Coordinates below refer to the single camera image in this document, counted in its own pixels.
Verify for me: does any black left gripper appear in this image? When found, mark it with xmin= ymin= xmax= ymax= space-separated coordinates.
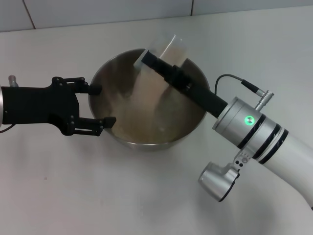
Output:
xmin=1 ymin=76 xmax=116 ymax=137

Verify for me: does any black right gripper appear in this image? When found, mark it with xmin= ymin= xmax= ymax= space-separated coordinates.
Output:
xmin=141 ymin=49 xmax=228 ymax=119

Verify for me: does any clear plastic cup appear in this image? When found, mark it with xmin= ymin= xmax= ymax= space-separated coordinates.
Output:
xmin=133 ymin=33 xmax=189 ymax=74

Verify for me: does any stainless steel mixing bowl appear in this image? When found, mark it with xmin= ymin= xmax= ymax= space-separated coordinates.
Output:
xmin=88 ymin=48 xmax=211 ymax=152

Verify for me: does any right gripper cable with connector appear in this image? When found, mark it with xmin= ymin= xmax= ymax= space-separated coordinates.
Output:
xmin=214 ymin=74 xmax=276 ymax=111

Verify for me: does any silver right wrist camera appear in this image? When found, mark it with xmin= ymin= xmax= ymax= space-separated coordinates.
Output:
xmin=198 ymin=150 xmax=252 ymax=203

